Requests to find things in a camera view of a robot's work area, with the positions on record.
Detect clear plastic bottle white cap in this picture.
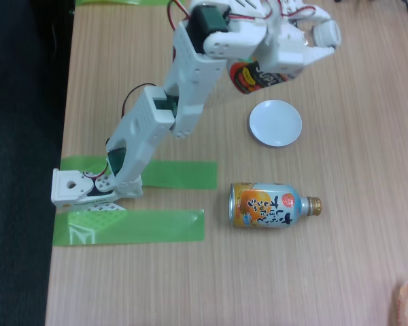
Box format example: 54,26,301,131
220,19,343,103

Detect small white round plate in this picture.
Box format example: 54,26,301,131
248,100,303,147

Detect wide green tape strip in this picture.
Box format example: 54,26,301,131
52,209,205,247

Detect orange aluminium bottle can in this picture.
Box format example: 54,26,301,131
228,182,323,229

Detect short green tape strip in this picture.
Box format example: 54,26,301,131
60,155,218,191

